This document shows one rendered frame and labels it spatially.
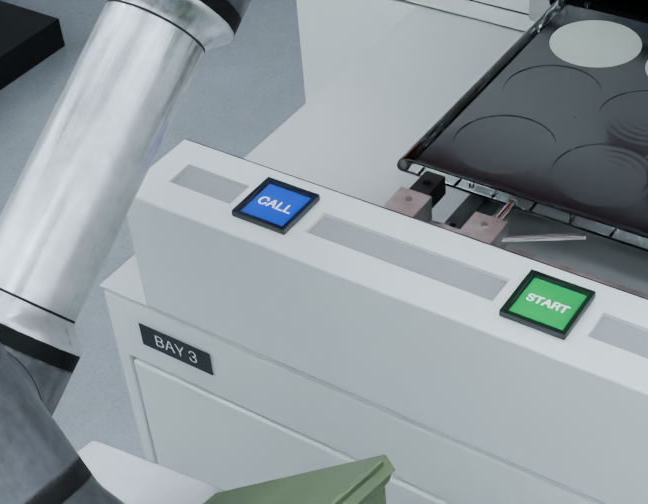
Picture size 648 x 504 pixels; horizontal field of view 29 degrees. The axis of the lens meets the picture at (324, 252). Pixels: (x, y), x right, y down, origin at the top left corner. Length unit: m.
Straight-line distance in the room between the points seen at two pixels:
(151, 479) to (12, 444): 0.30
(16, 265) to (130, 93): 0.15
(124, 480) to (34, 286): 0.22
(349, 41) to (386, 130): 0.36
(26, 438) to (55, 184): 0.22
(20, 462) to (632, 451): 0.46
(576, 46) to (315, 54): 0.51
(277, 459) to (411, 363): 0.27
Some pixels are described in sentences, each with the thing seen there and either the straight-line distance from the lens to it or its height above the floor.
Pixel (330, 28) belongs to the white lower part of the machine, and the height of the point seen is 0.75.
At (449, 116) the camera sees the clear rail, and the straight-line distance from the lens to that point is 1.30.
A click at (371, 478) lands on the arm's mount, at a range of 0.77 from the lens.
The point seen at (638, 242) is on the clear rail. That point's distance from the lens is 1.16.
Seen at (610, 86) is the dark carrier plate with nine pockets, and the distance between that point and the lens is 1.36.
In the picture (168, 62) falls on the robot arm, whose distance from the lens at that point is 0.97.
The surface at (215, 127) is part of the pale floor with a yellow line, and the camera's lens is 2.94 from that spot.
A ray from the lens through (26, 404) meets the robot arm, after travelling 0.82.
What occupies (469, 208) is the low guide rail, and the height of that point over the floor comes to 0.85.
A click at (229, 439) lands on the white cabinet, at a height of 0.67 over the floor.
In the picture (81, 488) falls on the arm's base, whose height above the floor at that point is 1.02.
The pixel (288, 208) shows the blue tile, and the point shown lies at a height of 0.96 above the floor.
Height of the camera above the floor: 1.63
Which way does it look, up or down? 40 degrees down
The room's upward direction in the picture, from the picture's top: 5 degrees counter-clockwise
